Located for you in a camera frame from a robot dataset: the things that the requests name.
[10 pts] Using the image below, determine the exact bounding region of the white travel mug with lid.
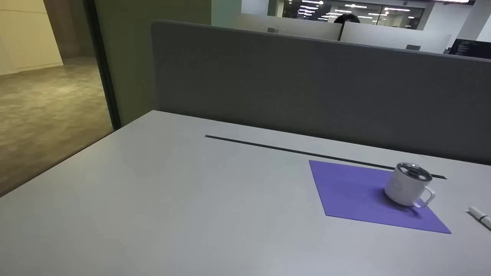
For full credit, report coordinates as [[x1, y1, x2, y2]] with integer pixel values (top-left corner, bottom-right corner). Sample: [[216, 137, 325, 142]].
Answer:
[[383, 163, 435, 209]]

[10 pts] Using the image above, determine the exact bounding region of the purple square mat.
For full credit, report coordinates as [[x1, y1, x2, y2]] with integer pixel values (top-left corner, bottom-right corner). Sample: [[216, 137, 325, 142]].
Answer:
[[308, 162, 451, 235]]

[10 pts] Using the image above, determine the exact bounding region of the grey desk divider panel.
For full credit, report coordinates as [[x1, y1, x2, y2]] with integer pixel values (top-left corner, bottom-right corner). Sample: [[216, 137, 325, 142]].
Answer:
[[150, 21, 491, 165]]

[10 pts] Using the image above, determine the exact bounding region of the white marker pen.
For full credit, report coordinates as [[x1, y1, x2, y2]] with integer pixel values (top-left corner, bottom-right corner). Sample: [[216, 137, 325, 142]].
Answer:
[[467, 208, 491, 231]]

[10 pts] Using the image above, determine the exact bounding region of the dark computer monitor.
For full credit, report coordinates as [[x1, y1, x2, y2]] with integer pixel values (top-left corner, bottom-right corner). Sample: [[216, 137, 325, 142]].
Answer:
[[449, 39, 491, 59]]

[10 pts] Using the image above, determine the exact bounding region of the black cable slot strip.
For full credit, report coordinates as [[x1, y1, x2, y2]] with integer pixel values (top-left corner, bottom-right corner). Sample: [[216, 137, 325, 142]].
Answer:
[[203, 134, 447, 182]]

